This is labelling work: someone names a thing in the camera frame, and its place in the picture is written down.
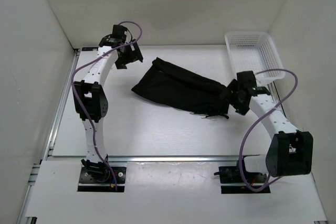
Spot black shorts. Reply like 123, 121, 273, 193
131, 58, 229, 119

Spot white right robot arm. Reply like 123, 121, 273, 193
223, 79, 313, 182

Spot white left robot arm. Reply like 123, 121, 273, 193
71, 31, 143, 182

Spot white perforated plastic basket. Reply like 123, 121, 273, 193
225, 31, 286, 86

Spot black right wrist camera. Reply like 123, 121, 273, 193
236, 70, 257, 89

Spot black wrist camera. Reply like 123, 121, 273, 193
236, 70, 257, 89
111, 25, 129, 42

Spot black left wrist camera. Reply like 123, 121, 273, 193
111, 25, 129, 42

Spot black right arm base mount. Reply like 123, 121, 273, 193
214, 166, 267, 195

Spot aluminium front rail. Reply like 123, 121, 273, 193
107, 155, 247, 164

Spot aluminium rail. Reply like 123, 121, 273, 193
267, 82, 329, 224
107, 155, 247, 164
16, 49, 81, 223

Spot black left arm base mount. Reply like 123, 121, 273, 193
77, 159, 127, 193

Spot aluminium right side rail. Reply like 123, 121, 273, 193
267, 82, 329, 224

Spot aluminium left side rail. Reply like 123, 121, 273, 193
16, 49, 81, 223

